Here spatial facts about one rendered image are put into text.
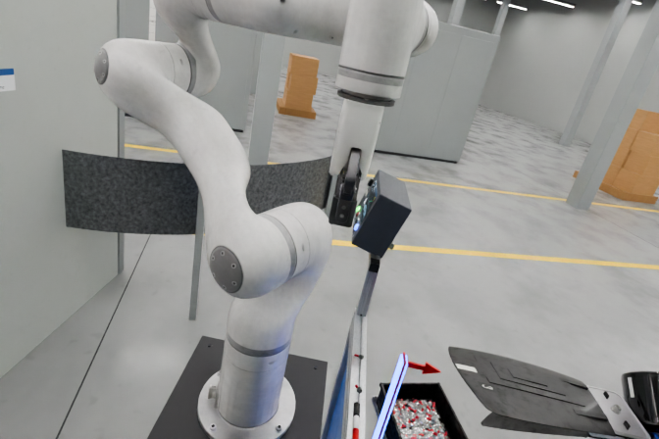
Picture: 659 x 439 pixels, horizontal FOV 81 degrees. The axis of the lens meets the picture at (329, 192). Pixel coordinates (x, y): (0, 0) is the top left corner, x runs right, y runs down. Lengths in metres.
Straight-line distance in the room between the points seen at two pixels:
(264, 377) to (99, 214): 1.60
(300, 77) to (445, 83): 3.05
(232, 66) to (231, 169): 5.69
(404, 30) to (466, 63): 6.71
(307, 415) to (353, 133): 0.61
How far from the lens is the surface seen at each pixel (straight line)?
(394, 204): 1.17
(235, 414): 0.83
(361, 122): 0.47
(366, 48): 0.47
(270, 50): 4.57
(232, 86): 6.34
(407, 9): 0.48
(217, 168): 0.64
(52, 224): 2.24
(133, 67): 0.71
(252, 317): 0.69
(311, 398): 0.92
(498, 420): 1.06
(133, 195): 2.12
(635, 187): 9.01
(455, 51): 7.07
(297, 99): 8.53
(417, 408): 1.13
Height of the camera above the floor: 1.64
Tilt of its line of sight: 21 degrees down
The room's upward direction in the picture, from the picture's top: 12 degrees clockwise
